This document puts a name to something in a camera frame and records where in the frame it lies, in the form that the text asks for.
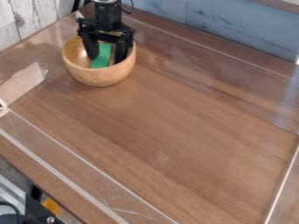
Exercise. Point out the green rectangular block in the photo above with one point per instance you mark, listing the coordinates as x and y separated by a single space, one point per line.
102 60

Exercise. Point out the black metal mount with screw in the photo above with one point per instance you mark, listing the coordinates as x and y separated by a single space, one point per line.
37 214

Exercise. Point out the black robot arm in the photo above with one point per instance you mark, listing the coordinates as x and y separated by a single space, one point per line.
106 27

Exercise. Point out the clear acrylic barrier wall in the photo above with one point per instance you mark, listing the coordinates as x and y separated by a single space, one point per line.
186 144

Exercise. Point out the brown wooden bowl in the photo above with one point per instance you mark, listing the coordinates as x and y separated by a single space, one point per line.
97 77

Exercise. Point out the yellow label sticker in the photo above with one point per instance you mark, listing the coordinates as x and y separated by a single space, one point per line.
53 206

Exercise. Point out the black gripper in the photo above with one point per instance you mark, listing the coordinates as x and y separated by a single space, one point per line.
121 35

